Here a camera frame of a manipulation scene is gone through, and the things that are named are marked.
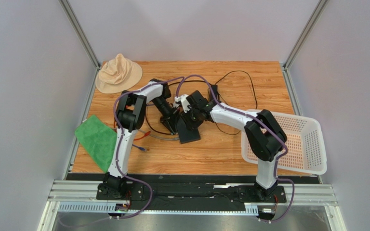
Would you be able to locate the white plastic mesh basket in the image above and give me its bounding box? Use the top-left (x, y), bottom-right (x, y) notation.
top-left (240, 109), bottom-right (328, 176)

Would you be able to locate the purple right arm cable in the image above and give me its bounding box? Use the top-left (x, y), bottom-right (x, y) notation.
top-left (174, 74), bottom-right (295, 224)

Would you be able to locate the black network switch box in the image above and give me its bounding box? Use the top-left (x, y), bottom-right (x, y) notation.
top-left (176, 117), bottom-right (201, 144)

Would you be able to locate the red ethernet cable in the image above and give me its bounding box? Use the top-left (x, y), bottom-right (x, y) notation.
top-left (113, 118), bottom-right (152, 141)

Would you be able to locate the beige bucket hat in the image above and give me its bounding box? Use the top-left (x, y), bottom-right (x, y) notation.
top-left (95, 53), bottom-right (143, 94)

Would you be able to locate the thin black power cord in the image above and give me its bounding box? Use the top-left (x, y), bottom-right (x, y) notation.
top-left (213, 70), bottom-right (258, 136)

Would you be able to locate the green microfiber cloth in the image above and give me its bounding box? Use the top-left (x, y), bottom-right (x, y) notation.
top-left (75, 115), bottom-right (117, 173)

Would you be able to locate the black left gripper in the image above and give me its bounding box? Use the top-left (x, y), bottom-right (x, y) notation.
top-left (151, 96), bottom-right (179, 135)

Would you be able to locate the black power adapter brick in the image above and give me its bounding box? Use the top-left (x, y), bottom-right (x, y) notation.
top-left (208, 84), bottom-right (220, 101)

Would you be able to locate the black ethernet cable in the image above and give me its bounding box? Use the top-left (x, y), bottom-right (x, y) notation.
top-left (145, 79), bottom-right (211, 136)

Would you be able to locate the aluminium front frame rail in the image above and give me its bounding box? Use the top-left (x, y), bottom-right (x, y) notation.
top-left (38, 175), bottom-right (346, 231)

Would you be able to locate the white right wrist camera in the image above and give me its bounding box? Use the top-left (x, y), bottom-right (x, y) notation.
top-left (173, 94), bottom-right (191, 113)

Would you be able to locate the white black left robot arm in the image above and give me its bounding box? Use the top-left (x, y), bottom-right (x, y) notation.
top-left (101, 79), bottom-right (174, 198)

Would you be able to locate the grey ethernet cable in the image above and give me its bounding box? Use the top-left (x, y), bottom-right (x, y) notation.
top-left (137, 128), bottom-right (181, 141)

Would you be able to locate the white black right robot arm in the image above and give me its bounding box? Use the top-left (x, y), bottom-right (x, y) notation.
top-left (174, 91), bottom-right (287, 196)

